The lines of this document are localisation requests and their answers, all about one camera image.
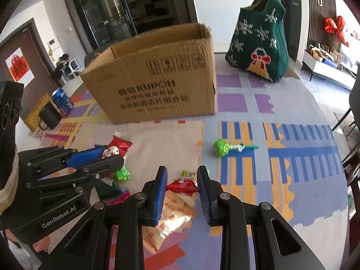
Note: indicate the brown cardboard box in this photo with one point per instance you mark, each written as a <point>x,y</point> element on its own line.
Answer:
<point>157,90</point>

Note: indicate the orange and white cracker packet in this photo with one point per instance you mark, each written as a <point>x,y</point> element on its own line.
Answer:
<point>174,213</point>

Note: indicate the red bow balloon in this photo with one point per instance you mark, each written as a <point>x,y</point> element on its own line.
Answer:
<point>334,26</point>

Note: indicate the green small toy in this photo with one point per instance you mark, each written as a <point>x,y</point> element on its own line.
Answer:
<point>123,174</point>

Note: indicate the black mug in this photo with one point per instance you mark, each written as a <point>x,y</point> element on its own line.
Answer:
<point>50,115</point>

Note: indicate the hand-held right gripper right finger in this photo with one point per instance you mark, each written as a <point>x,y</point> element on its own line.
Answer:
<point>204,199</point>

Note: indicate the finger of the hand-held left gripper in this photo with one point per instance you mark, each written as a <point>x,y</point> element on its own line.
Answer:
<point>84,156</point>
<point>101,167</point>

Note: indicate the white wall intercom panel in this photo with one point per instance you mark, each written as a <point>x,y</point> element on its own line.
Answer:
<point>53,44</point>

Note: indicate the grey dining chair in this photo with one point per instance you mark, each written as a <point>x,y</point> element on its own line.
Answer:
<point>354,98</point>

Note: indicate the dark brown door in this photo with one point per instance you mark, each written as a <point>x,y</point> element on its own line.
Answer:
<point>36,59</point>

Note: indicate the yellow-green candy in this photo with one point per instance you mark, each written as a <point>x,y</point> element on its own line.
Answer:
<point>188,174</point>

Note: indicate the green lollipop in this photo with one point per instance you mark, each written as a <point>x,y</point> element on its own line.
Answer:
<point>220,147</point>

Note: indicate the brown wooden chair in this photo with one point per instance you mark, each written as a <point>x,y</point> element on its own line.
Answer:
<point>353,174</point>

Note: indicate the small red snack packet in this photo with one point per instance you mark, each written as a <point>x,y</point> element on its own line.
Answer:
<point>182,187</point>

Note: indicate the red paper door decoration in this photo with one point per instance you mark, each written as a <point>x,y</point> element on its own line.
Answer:
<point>18,64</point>

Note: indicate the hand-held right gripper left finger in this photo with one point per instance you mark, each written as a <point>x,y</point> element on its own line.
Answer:
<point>158,199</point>

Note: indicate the white low cabinet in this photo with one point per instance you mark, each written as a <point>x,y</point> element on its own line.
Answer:
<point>326,68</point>

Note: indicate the green knitted snowflake bag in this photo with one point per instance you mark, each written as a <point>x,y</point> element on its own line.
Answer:
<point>253,39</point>

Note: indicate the blue soda can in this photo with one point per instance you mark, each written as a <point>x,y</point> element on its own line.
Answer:
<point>62,101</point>

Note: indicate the red and white snack packet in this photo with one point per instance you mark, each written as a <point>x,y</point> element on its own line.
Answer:
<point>119,145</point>

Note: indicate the dark green snack packet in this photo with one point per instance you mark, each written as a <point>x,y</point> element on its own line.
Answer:
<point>107,188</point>

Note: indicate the dark interior door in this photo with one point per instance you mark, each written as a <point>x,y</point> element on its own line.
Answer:
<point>292,19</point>

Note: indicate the colourful patterned tablecloth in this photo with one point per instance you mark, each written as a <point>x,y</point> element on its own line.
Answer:
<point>168,140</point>

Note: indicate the pink snack packet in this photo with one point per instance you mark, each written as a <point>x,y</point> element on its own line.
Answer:
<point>121,197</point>

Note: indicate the white small shelf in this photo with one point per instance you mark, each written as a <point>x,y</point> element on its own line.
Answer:
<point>72,67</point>

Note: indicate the black glass-door cabinet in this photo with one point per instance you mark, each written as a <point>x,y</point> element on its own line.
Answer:
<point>98,11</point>

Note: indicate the yellow woven box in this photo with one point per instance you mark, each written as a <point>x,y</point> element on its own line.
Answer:
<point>33,116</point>

